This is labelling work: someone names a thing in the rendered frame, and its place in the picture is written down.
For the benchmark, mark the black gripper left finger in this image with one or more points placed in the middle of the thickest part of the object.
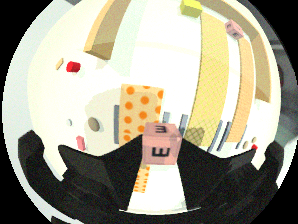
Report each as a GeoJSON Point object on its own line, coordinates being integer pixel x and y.
{"type": "Point", "coordinates": [118, 170]}

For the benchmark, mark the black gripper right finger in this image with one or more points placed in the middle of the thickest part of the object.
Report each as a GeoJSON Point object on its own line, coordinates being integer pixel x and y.
{"type": "Point", "coordinates": [201, 171]}

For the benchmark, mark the orange flat strip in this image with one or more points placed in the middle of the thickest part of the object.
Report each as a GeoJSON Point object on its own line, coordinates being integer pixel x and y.
{"type": "Point", "coordinates": [242, 110]}

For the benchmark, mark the orange polka-dotted strip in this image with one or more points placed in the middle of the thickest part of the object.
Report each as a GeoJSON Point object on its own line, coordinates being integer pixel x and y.
{"type": "Point", "coordinates": [138, 104]}

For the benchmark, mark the pale yellow flat strip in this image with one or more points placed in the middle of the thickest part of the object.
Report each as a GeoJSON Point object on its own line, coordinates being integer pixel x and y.
{"type": "Point", "coordinates": [208, 104]}

